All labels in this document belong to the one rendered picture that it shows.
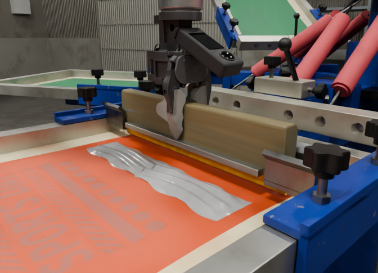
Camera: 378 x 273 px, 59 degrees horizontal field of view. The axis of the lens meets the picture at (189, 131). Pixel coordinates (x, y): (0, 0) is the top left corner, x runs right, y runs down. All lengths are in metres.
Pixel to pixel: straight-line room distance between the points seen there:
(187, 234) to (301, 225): 0.13
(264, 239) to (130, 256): 0.14
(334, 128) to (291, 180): 0.24
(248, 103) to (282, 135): 0.32
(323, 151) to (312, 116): 0.32
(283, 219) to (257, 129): 0.16
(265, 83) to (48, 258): 0.58
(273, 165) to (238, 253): 0.17
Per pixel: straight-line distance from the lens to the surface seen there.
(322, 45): 1.04
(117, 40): 6.74
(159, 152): 0.65
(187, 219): 0.43
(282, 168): 0.45
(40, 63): 8.55
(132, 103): 0.70
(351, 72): 0.92
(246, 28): 1.90
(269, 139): 0.46
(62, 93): 1.28
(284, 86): 0.77
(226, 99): 0.80
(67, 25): 7.98
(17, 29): 8.32
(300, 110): 0.69
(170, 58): 0.55
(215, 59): 0.50
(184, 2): 0.55
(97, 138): 0.76
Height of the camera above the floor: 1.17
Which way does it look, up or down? 16 degrees down
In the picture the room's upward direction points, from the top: straight up
